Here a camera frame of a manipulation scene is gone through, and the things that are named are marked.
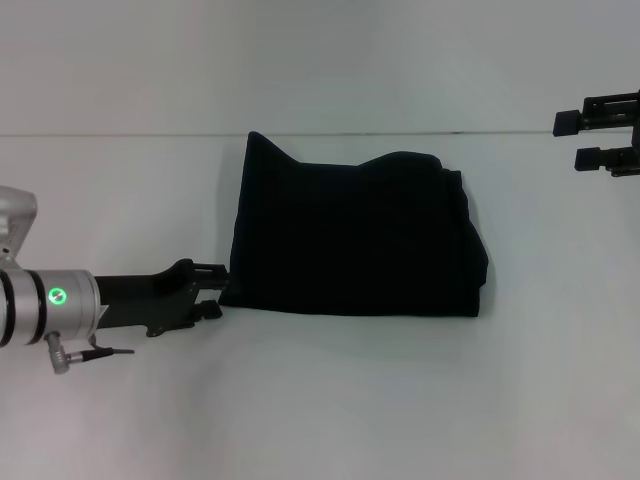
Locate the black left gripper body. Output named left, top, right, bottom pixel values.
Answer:
left=94, top=257, right=201, bottom=337

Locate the black t-shirt with FREE! print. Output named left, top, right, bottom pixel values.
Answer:
left=218, top=130, right=491, bottom=319

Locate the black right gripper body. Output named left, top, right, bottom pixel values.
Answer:
left=629, top=88, right=640, bottom=177

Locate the dark left wrist cable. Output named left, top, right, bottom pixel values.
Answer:
left=44, top=332, right=136, bottom=374

